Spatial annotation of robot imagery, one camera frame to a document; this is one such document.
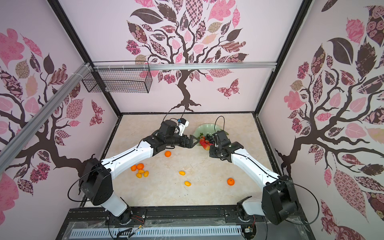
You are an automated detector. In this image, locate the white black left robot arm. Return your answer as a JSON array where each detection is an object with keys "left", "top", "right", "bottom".
[{"left": 79, "top": 119, "right": 199, "bottom": 225}]

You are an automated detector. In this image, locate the black base frame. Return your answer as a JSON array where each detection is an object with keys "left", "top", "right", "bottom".
[{"left": 56, "top": 205, "right": 315, "bottom": 240}]

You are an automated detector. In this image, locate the dark grape bunch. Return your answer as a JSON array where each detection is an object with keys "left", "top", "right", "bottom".
[{"left": 205, "top": 134, "right": 215, "bottom": 144}]

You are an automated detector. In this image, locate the aluminium rail left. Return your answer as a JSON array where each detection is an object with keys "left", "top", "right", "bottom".
[{"left": 1, "top": 63, "right": 92, "bottom": 173}]

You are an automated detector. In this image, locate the aluminium rail back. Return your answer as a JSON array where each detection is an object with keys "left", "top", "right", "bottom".
[{"left": 93, "top": 62, "right": 277, "bottom": 71}]

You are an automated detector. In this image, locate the black wire basket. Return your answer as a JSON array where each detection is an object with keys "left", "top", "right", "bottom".
[{"left": 82, "top": 60, "right": 153, "bottom": 94}]

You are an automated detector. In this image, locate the aluminium rail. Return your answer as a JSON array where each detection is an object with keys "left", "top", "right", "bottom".
[
  {"left": 93, "top": 62, "right": 277, "bottom": 71},
  {"left": 1, "top": 63, "right": 92, "bottom": 173}
]

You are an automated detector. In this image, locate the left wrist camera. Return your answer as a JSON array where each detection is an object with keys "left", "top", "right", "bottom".
[{"left": 178, "top": 118, "right": 189, "bottom": 136}]

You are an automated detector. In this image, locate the green scalloped fruit bowl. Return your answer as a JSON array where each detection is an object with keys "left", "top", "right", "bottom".
[{"left": 193, "top": 124, "right": 222, "bottom": 150}]

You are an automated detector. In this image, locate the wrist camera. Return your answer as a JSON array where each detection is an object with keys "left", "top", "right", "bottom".
[
  {"left": 178, "top": 118, "right": 189, "bottom": 136},
  {"left": 213, "top": 130, "right": 231, "bottom": 147}
]

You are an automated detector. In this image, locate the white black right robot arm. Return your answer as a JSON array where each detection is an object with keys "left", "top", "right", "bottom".
[{"left": 209, "top": 130, "right": 300, "bottom": 225}]

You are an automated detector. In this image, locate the white vented strip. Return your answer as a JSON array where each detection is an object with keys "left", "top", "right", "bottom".
[{"left": 64, "top": 226, "right": 243, "bottom": 240}]

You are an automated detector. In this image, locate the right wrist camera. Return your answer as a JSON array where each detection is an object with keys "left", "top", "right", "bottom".
[{"left": 213, "top": 130, "right": 231, "bottom": 147}]

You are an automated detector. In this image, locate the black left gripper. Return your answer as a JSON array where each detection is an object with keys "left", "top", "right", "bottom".
[{"left": 165, "top": 132, "right": 200, "bottom": 148}]

